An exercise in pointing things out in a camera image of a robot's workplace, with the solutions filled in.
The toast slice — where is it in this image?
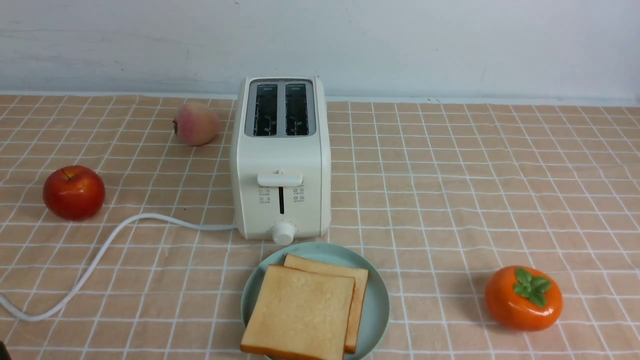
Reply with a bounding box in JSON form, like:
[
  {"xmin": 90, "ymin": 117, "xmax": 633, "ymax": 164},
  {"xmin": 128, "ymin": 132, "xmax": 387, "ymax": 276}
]
[
  {"xmin": 240, "ymin": 264, "xmax": 355, "ymax": 360},
  {"xmin": 284, "ymin": 253, "xmax": 369, "ymax": 354}
]

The light green plate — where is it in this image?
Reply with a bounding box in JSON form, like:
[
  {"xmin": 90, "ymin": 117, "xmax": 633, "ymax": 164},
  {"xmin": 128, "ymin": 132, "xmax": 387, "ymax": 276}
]
[{"xmin": 240, "ymin": 242, "xmax": 391, "ymax": 360}]

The white two-slot toaster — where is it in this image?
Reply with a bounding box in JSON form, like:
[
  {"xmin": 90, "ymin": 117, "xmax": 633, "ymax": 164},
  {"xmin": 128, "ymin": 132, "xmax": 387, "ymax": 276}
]
[{"xmin": 229, "ymin": 76, "xmax": 332, "ymax": 246}]

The pink peach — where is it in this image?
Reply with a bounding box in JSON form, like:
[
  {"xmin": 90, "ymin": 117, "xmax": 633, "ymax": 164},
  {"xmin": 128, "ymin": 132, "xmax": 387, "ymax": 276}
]
[{"xmin": 173, "ymin": 102, "xmax": 222, "ymax": 147}]

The orange persimmon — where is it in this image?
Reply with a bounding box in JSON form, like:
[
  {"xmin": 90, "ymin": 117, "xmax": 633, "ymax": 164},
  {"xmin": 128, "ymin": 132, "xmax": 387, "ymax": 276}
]
[{"xmin": 485, "ymin": 265, "xmax": 563, "ymax": 332}]

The red apple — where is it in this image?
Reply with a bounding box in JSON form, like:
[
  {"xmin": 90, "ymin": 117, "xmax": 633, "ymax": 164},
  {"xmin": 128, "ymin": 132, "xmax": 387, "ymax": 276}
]
[{"xmin": 42, "ymin": 165, "xmax": 106, "ymax": 222}]

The white power cord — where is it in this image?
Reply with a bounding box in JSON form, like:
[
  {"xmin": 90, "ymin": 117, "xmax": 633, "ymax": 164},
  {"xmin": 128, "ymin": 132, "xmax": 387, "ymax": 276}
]
[{"xmin": 0, "ymin": 213, "xmax": 238, "ymax": 322}]

